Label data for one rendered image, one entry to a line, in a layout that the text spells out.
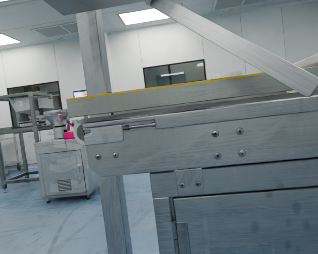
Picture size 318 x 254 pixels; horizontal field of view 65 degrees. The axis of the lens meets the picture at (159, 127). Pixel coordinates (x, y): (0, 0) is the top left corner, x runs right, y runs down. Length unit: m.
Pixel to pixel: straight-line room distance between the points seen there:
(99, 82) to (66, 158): 2.54
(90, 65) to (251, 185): 0.54
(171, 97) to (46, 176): 3.06
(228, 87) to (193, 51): 5.42
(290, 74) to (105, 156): 0.31
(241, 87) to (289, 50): 5.81
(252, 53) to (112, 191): 0.57
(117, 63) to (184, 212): 5.58
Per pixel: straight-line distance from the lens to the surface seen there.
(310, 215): 0.56
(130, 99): 0.44
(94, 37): 0.79
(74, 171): 3.24
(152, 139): 0.43
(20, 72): 6.96
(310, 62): 0.61
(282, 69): 0.35
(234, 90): 0.43
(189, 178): 0.48
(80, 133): 0.48
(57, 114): 3.43
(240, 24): 6.09
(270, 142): 0.45
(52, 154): 3.32
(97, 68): 0.77
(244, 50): 0.37
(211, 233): 0.53
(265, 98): 0.46
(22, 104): 4.45
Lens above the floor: 0.94
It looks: 3 degrees down
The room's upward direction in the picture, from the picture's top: 7 degrees counter-clockwise
